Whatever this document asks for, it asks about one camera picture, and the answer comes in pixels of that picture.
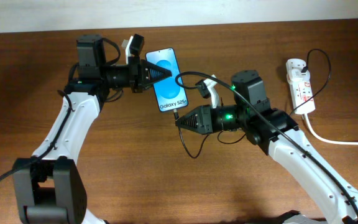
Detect blue screen Galaxy smartphone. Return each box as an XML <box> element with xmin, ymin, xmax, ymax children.
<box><xmin>145</xmin><ymin>48</ymin><xmax>188</xmax><ymax>112</ymax></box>

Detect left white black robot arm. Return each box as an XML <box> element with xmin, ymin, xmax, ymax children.
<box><xmin>12</xmin><ymin>34</ymin><xmax>172</xmax><ymax>223</ymax></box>

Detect white USB charger plug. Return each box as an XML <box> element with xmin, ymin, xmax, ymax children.
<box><xmin>287</xmin><ymin>69</ymin><xmax>310</xmax><ymax>85</ymax></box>

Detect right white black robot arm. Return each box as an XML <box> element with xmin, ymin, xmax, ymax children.
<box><xmin>175</xmin><ymin>70</ymin><xmax>358</xmax><ymax>223</ymax></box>

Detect white power strip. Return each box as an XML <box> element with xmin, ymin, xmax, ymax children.
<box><xmin>286</xmin><ymin>58</ymin><xmax>315</xmax><ymax>115</ymax></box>

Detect white power strip cord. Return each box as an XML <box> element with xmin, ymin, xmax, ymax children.
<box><xmin>301</xmin><ymin>113</ymin><xmax>358</xmax><ymax>147</ymax></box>

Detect black USB charging cable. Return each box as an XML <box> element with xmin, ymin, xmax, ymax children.
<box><xmin>172</xmin><ymin>49</ymin><xmax>333</xmax><ymax>159</ymax></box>

